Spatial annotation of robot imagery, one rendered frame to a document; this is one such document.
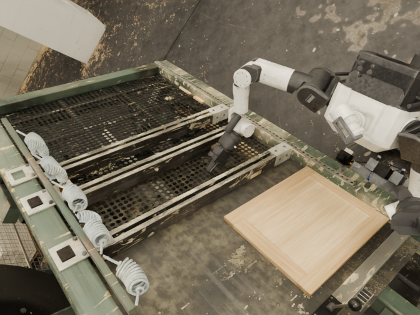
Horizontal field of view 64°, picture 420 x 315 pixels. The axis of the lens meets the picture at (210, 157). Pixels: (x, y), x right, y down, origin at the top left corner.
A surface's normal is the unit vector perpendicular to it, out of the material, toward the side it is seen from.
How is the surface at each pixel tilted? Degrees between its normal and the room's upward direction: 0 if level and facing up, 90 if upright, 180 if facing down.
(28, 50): 90
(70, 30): 90
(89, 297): 55
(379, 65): 23
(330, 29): 0
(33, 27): 90
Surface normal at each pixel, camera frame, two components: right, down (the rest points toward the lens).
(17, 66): 0.59, 0.58
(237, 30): -0.58, -0.17
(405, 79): -0.73, 0.18
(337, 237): 0.07, -0.79
